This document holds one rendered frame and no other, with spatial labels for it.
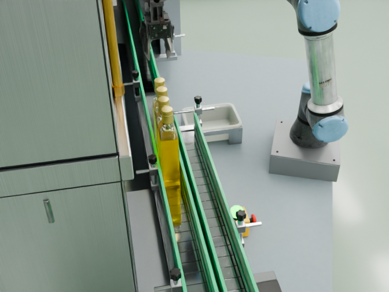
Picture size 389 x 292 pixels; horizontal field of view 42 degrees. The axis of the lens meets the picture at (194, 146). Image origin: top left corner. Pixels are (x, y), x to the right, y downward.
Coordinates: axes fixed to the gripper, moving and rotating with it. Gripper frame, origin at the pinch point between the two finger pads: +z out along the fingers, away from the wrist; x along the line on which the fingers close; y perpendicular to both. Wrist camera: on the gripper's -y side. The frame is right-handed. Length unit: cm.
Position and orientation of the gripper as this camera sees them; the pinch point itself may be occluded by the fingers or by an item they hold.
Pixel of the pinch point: (158, 54)
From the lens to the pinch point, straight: 159.7
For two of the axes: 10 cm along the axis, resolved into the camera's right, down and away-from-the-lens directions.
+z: 0.1, 7.9, 6.1
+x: 9.8, -1.2, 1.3
